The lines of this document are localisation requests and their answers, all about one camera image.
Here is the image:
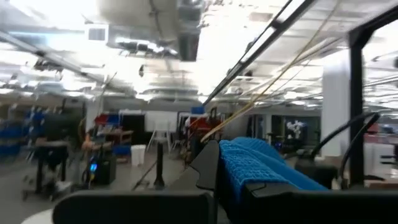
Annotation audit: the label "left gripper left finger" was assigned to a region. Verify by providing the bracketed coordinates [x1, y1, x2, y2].
[52, 140, 220, 224]

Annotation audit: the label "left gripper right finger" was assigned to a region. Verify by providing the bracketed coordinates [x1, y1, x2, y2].
[229, 182, 398, 224]

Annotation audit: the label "blue elastic bandage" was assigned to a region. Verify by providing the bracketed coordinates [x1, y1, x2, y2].
[217, 136, 329, 212]

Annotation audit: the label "black pole stand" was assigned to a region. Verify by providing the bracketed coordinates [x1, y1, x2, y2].
[154, 141, 166, 190]

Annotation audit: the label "white bucket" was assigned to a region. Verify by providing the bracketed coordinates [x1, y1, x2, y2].
[130, 144, 147, 167]

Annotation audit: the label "black computer tower with light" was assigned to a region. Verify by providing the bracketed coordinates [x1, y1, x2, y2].
[82, 152, 118, 187]

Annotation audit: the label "white board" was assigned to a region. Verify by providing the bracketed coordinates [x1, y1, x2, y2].
[144, 111, 178, 133]

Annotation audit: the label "white round lamp shade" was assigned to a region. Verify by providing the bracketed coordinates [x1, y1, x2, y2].
[20, 208, 54, 224]

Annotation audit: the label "black overhead light bar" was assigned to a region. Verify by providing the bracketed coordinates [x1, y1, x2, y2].
[203, 0, 315, 106]

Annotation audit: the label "blue storage bins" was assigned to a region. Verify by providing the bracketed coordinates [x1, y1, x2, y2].
[0, 107, 46, 158]

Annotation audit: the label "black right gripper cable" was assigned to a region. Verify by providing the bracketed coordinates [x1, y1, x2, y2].
[310, 111, 382, 189]

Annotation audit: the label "thin hanging cable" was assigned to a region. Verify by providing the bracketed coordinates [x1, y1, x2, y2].
[200, 0, 343, 144]

